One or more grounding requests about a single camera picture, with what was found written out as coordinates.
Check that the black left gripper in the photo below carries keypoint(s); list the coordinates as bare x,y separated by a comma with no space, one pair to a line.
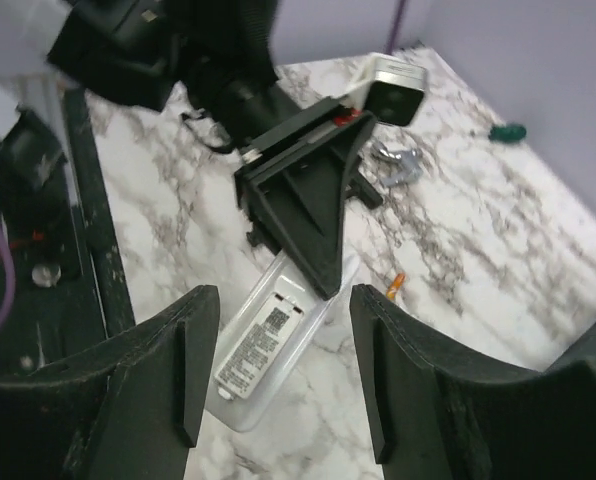
295,180

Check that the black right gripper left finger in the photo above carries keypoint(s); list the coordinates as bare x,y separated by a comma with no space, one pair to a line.
128,408

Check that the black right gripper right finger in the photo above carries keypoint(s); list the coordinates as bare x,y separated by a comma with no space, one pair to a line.
438,409

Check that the orange battery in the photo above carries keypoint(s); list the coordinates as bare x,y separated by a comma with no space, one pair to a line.
395,286

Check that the white remote control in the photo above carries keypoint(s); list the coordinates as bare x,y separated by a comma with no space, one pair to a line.
263,342

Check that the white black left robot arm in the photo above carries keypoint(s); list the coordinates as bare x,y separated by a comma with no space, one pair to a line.
132,53

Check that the silver metal bracket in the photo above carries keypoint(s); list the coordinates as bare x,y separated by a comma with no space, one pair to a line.
408,161

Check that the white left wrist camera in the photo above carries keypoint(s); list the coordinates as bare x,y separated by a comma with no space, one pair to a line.
390,88

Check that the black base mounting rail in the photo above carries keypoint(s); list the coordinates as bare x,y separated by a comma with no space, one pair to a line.
70,287

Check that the green handled screwdriver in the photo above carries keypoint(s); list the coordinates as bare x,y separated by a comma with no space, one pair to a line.
510,133

